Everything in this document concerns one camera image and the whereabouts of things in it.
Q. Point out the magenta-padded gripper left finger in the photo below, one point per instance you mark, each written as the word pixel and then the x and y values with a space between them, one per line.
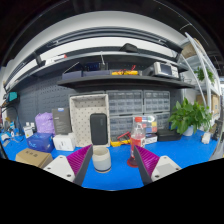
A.
pixel 60 166

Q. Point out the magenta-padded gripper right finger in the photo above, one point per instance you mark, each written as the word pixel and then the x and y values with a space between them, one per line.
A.
pixel 164 166

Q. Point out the red-labelled clear drink bottle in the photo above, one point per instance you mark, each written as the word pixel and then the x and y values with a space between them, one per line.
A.
pixel 137 136

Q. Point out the white cardboard box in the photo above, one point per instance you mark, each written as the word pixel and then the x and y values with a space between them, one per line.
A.
pixel 64 142

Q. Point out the brown cardboard box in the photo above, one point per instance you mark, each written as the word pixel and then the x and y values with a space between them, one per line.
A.
pixel 33 157

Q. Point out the small black white-labelled box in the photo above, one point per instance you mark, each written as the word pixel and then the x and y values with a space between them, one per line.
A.
pixel 151 139

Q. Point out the blue cardboard box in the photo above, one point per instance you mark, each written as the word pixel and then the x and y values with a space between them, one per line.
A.
pixel 40 142

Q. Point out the flat black box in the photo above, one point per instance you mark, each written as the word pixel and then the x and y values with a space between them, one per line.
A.
pixel 169 135

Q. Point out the flat round red coaster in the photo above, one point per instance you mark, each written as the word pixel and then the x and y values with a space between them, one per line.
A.
pixel 131 163

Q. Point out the cream and grey mug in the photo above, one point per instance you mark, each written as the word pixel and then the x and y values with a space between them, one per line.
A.
pixel 101 160

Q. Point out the clear organizer with coloured parts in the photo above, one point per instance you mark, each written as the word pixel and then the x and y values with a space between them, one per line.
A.
pixel 150 125

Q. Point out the dark grey flat box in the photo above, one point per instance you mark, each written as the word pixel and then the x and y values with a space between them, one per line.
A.
pixel 61 120

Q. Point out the yellow multimeter with red leads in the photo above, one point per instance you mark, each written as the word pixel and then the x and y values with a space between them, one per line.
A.
pixel 120 142

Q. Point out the black rectangular zip case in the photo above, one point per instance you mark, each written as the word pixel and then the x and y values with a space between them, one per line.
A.
pixel 99 129

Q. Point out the white dotted storage tray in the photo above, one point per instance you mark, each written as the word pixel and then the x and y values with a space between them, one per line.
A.
pixel 81 116

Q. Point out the green potted plant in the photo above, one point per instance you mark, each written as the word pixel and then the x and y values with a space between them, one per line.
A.
pixel 188 116

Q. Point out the dark grey pegboard panel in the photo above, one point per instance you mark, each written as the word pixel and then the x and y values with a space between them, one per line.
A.
pixel 46 98

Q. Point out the white metal shelving rack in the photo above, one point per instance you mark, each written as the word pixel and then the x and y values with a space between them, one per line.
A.
pixel 206 83

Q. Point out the black wall shelf unit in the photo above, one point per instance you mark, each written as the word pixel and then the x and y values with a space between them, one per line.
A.
pixel 123 81

